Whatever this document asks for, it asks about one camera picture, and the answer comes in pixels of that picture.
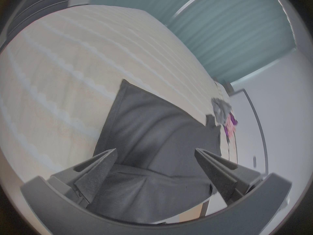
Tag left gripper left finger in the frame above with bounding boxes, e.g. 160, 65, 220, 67
49, 148, 118, 205

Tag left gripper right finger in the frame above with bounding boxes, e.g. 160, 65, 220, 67
194, 148, 262, 202

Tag black T-shirt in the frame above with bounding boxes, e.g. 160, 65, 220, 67
87, 78, 222, 225

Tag pile of clothes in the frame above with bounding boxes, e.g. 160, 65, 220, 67
224, 113, 239, 146

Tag bed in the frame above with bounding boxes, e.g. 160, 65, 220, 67
0, 4, 269, 226

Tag grey garment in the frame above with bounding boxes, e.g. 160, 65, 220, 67
211, 97, 232, 127

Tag white printed pillow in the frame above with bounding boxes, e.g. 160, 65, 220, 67
214, 81, 229, 100

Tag blue-green curtain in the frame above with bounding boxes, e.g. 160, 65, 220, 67
89, 0, 218, 25
167, 0, 297, 83

